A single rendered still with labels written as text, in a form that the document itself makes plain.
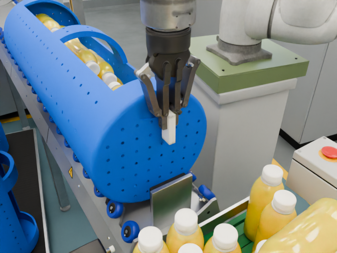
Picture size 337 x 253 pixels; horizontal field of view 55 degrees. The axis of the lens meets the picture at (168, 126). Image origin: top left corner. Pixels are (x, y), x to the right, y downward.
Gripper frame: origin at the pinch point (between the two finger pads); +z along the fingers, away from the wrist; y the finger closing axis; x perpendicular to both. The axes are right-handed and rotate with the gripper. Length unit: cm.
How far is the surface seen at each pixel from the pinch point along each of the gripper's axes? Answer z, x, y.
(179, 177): 11.4, -3.5, 0.6
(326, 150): 4.9, -18.8, 26.1
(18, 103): 90, 197, -9
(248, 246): 26.1, -17.3, 10.1
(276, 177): 6.9, -17.4, 13.5
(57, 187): 95, 99, -10
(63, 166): 29.9, 35.7, -15.4
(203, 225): 18.1, -12.0, 0.9
